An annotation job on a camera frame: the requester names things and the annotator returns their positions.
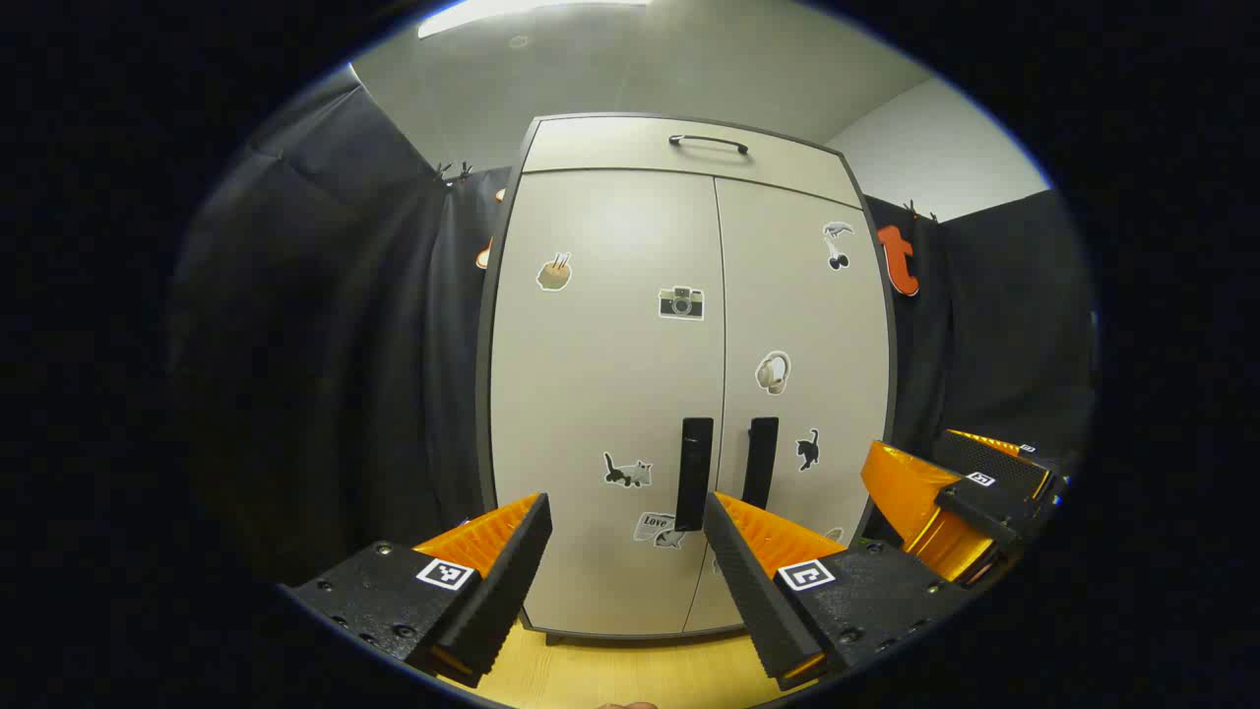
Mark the thin black flap handle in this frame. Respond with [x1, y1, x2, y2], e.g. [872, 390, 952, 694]
[668, 134, 750, 157]

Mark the beige cabinet flap panel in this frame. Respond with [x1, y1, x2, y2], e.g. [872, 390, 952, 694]
[520, 116, 862, 210]

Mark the black backdrop cloth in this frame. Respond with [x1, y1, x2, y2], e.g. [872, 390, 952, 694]
[165, 69, 1099, 592]

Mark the grey double-door shoe cabinet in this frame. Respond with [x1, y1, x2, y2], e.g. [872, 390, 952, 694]
[475, 111, 899, 646]

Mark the beige cabinet door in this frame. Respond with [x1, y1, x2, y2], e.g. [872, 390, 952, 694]
[684, 177, 892, 634]
[489, 169, 726, 636]

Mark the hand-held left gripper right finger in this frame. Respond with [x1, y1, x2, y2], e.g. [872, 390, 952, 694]
[703, 491, 972, 691]

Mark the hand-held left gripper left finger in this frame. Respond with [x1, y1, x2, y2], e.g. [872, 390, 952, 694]
[283, 492, 553, 688]

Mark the black door handle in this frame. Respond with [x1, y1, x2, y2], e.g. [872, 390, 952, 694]
[675, 417, 715, 533]
[741, 417, 780, 510]

